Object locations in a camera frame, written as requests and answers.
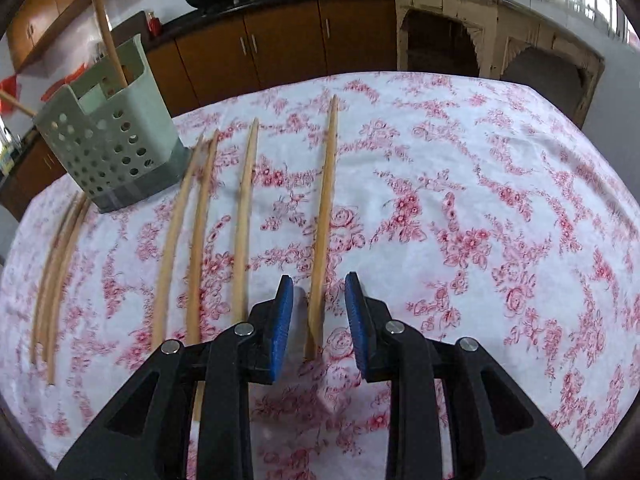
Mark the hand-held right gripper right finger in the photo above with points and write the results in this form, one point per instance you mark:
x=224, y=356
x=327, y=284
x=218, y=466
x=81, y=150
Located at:
x=357, y=325

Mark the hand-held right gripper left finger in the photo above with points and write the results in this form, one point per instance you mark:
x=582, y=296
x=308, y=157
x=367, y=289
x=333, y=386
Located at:
x=282, y=330

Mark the wooden chopstick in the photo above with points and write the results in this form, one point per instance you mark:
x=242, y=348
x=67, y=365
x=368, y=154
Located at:
x=102, y=20
x=168, y=255
x=196, y=260
x=38, y=305
x=20, y=105
x=242, y=230
x=56, y=310
x=321, y=250
x=50, y=302

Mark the green perforated utensil holder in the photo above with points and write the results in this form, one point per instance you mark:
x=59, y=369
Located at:
x=125, y=125

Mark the red floral tablecloth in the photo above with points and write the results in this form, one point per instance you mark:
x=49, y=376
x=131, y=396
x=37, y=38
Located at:
x=450, y=210

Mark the wooden lower kitchen cabinets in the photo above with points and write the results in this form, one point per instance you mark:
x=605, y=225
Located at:
x=285, y=45

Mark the red basin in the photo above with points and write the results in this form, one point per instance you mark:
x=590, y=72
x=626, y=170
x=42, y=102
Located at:
x=55, y=91

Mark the red bottle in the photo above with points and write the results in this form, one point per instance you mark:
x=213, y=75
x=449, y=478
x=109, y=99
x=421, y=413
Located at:
x=154, y=25

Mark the brown cutting board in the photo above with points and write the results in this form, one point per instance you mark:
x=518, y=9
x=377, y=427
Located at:
x=130, y=22

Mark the cream wooden side table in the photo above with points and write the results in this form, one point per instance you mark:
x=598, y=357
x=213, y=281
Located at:
x=500, y=7

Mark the red hanging plastic bag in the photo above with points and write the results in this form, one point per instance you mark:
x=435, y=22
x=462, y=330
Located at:
x=7, y=87

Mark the wooden upper wall cabinets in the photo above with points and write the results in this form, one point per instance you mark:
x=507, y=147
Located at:
x=40, y=20

